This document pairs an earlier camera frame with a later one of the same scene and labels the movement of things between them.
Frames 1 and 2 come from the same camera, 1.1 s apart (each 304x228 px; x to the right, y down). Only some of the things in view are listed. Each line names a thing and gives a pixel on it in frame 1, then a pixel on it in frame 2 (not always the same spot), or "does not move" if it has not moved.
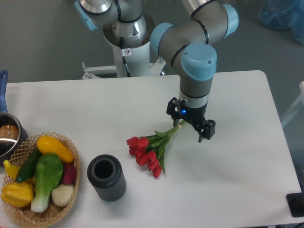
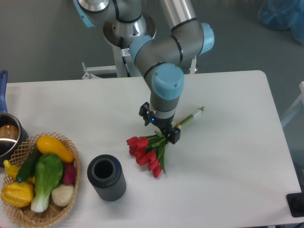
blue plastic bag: (283, 14) does not move
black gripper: (178, 108) → (164, 124)
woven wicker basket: (41, 180) does not move
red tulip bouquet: (148, 149) does not move
